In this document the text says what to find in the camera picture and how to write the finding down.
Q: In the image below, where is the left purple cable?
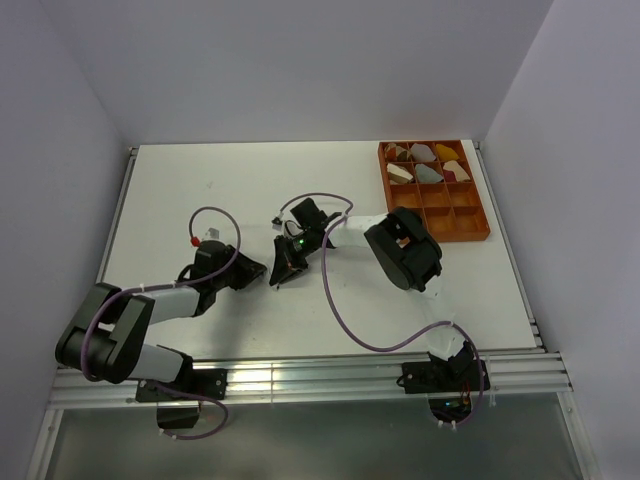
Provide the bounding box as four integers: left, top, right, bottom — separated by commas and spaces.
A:
79, 206, 243, 441

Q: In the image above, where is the orange compartment tray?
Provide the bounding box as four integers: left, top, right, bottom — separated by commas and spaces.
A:
377, 140, 491, 243

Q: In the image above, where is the brown orange rolled sock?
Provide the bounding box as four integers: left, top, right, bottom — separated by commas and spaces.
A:
383, 143, 412, 163

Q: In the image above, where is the white brown rolled sock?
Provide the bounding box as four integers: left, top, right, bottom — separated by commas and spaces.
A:
386, 163, 414, 185

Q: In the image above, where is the aluminium front rail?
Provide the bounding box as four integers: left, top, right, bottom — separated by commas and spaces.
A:
47, 352, 573, 410

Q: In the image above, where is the pink maroon rolled sock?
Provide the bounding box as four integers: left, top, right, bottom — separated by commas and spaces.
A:
442, 160, 471, 183

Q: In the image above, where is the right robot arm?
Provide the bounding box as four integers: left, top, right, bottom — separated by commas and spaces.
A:
269, 192, 485, 390

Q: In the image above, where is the yellow rolled sock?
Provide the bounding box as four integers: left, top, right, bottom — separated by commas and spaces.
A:
435, 144, 460, 162

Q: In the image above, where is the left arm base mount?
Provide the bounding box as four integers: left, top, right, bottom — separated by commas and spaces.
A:
135, 368, 228, 403

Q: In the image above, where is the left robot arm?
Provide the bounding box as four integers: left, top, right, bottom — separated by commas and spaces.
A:
55, 240, 267, 399

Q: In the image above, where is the grey teal rolled sock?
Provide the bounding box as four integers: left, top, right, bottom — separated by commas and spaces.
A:
414, 163, 444, 184

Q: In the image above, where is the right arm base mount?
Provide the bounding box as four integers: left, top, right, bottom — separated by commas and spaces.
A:
396, 361, 491, 394

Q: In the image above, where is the grey white rolled sock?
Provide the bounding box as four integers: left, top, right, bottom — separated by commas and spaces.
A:
409, 143, 437, 163

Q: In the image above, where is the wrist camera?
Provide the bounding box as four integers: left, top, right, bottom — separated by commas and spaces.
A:
271, 213, 303, 238
190, 228, 220, 248

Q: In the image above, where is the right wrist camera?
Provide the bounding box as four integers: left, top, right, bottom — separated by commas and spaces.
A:
271, 213, 303, 238

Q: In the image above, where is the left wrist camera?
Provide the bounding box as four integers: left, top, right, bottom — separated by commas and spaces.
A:
190, 228, 220, 248

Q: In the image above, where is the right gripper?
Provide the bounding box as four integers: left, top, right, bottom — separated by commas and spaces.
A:
271, 229, 318, 287

